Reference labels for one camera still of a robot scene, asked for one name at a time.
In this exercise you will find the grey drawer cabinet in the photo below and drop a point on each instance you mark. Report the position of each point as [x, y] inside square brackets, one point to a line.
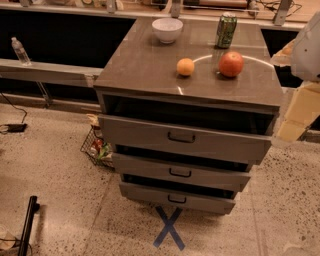
[140, 81]

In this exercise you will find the red apple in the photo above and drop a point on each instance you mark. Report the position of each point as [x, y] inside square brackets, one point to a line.
[231, 64]

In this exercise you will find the black power adapter with cable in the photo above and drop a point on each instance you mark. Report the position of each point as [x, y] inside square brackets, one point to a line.
[14, 128]

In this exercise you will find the clear plastic water bottle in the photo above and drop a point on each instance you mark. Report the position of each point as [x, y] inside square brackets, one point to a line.
[20, 51]

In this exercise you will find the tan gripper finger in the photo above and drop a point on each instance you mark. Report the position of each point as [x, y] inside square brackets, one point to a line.
[302, 111]
[283, 57]

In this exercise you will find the grey metal shelf rail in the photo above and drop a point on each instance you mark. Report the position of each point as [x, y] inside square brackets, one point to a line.
[49, 73]

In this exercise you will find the blue tape cross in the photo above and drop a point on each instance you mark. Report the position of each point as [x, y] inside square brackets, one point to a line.
[169, 228]

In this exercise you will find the green soda can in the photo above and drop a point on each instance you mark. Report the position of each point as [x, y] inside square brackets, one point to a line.
[225, 30]

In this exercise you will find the black bar stand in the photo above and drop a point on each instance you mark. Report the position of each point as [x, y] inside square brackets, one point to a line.
[33, 207]

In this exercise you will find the orange fruit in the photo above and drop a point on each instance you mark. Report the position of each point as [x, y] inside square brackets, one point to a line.
[185, 67]

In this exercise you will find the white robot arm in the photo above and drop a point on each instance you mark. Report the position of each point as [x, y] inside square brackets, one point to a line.
[303, 56]

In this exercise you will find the grey drawer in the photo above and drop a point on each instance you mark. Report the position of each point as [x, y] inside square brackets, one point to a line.
[176, 198]
[180, 172]
[184, 140]

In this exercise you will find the wire basket with items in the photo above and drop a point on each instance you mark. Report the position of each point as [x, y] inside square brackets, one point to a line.
[97, 150]

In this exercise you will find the white bowl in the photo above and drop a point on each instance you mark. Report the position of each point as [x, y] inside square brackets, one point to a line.
[167, 30]

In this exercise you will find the grey top drawer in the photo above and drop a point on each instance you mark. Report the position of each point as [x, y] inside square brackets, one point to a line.
[184, 140]

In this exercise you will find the grey bottom drawer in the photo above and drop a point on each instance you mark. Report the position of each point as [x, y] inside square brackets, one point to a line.
[176, 198]

